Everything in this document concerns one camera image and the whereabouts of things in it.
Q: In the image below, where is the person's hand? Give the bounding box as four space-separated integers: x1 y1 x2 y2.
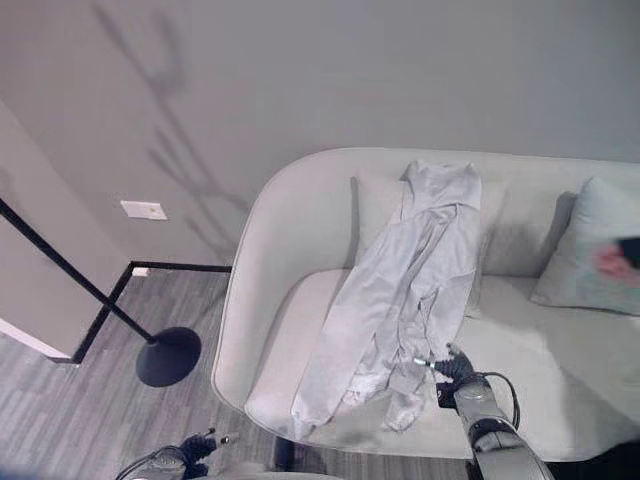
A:
593 242 640 277

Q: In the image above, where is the white sofa cushion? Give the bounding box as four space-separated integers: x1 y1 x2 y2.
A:
349 165 507 321

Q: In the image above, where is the white wall socket plate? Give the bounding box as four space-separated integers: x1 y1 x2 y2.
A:
119 199 169 221

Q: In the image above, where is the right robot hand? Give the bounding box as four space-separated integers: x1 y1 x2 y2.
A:
413 342 476 391

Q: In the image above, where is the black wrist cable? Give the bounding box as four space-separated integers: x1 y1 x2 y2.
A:
477 370 522 426

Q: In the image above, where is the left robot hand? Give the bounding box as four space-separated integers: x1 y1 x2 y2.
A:
178 426 239 477

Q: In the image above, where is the cream white sofa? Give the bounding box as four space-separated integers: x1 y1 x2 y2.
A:
211 146 640 464

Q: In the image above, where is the black clothes rack stand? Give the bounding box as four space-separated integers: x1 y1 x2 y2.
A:
0 196 203 388

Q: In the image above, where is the pale green cushion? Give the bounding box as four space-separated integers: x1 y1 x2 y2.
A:
529 175 640 317

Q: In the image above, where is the light grey garment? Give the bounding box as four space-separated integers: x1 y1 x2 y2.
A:
290 159 485 441

